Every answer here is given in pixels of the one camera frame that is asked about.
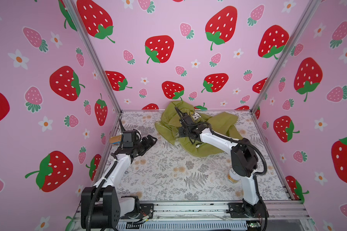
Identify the green zip-up jacket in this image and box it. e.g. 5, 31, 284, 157
155, 101, 243, 157

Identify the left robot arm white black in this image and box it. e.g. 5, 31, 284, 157
80, 121, 158, 231

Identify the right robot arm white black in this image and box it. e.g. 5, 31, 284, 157
175, 107, 269, 219

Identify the small orange blue box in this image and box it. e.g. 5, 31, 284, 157
109, 135, 122, 145

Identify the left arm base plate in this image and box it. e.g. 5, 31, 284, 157
121, 203, 154, 219

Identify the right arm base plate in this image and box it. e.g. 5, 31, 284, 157
226, 201, 269, 218

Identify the aluminium front rail frame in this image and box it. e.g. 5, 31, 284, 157
72, 200, 314, 231

